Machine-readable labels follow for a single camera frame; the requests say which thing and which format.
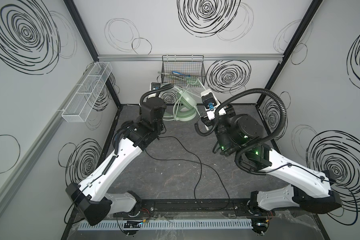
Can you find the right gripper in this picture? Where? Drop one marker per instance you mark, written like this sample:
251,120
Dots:
206,120

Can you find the mint green headphones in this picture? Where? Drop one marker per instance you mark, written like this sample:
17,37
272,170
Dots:
184,105

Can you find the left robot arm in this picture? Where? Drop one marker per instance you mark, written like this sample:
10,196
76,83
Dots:
91,197

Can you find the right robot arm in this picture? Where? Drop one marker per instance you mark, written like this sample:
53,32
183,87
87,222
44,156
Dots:
307,189

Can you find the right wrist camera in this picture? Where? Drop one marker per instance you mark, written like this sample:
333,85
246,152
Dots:
210,102

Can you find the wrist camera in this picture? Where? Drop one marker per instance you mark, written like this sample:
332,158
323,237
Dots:
155,87
210,102

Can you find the black wire basket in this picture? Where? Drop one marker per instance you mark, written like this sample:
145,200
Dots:
195,69

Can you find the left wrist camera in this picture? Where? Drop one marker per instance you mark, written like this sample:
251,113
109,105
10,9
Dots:
155,87

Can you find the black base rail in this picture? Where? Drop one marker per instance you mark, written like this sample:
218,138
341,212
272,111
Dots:
192,207

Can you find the white slotted cable duct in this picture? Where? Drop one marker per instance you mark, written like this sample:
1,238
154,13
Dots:
201,224

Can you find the clear wall shelf bin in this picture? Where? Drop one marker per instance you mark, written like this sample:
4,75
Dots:
89,89

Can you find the right corner frame post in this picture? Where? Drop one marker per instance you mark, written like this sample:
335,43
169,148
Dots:
301,29

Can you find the side wall aluminium rail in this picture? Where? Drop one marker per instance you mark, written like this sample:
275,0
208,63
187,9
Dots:
23,168

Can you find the black corner frame post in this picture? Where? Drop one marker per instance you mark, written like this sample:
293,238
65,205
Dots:
75,15

